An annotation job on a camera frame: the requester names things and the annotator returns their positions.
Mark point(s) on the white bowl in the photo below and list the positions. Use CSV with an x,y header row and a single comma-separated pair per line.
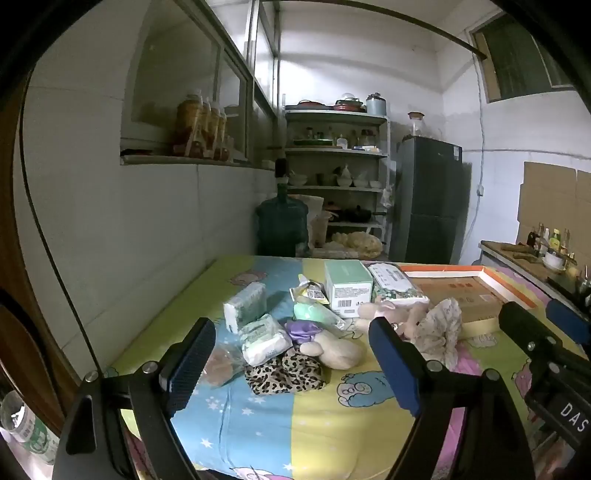
x,y
555,261

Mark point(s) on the green water jug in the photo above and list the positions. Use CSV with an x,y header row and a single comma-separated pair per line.
x,y
281,224

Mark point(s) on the light blue pot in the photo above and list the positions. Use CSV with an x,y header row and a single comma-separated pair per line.
x,y
376,105

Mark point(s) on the white metal shelf rack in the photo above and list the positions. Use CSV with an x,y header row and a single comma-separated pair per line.
x,y
337,117

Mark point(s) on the white green tissue pack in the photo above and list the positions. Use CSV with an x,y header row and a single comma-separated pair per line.
x,y
265,341
244,307

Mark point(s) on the beige plush toy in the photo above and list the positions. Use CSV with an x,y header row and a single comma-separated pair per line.
x,y
339,353

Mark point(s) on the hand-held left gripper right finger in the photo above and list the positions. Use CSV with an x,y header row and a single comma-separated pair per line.
x,y
392,364

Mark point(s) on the black wok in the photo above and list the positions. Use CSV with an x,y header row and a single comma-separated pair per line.
x,y
353,213

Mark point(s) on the white snack packet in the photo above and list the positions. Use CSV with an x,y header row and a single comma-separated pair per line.
x,y
307,290

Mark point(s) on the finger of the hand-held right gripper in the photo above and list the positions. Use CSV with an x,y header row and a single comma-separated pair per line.
x,y
565,316
526,327

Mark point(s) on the white lace cloth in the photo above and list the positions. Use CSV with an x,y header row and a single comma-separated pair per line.
x,y
438,332

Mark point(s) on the mint green sponge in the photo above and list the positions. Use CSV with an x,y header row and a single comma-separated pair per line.
x,y
316,313

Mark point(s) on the dark grey fridge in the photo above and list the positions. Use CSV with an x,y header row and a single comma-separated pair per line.
x,y
427,198

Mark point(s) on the glass jar with brown lid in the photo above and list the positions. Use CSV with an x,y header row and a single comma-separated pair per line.
x,y
415,123

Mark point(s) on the glass partition window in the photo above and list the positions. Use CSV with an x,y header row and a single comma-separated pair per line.
x,y
184,60

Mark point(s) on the cardboard box with orange rim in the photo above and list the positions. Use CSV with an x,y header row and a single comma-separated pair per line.
x,y
461,295

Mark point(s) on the clear plastic bottle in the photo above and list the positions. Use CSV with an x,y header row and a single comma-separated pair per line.
x,y
27,429

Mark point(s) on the glass jar with preserves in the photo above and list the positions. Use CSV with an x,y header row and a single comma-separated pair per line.
x,y
221,136
188,124
207,131

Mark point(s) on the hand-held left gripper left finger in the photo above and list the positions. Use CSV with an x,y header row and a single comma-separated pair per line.
x,y
191,364

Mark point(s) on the dark ceiling rod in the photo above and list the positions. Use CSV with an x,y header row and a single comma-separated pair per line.
x,y
392,21

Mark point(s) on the floral tissue pack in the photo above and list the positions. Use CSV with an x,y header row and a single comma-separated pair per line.
x,y
397,281

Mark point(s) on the row of condiment bottles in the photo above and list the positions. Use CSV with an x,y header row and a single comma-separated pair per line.
x,y
554,237

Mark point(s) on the cardboard sheets on wall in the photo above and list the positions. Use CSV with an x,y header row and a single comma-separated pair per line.
x,y
554,198

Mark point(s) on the purple cloth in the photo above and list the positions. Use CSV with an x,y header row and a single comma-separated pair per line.
x,y
302,330

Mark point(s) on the pink plush toy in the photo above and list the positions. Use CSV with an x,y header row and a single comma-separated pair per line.
x,y
397,316

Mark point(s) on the leopard print cloth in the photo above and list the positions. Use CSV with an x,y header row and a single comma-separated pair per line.
x,y
284,376

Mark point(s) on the red pan with lid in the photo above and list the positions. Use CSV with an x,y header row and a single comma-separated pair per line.
x,y
348,105

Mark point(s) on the white sack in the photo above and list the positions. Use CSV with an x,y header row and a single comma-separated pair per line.
x,y
316,212

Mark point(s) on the green and white carton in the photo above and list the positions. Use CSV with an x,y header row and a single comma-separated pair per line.
x,y
348,288

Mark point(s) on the yellow woven basket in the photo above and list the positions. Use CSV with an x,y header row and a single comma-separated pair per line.
x,y
358,244

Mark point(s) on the wall window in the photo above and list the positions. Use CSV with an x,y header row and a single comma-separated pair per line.
x,y
517,55

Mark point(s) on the brown item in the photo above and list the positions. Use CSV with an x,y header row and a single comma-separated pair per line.
x,y
221,367

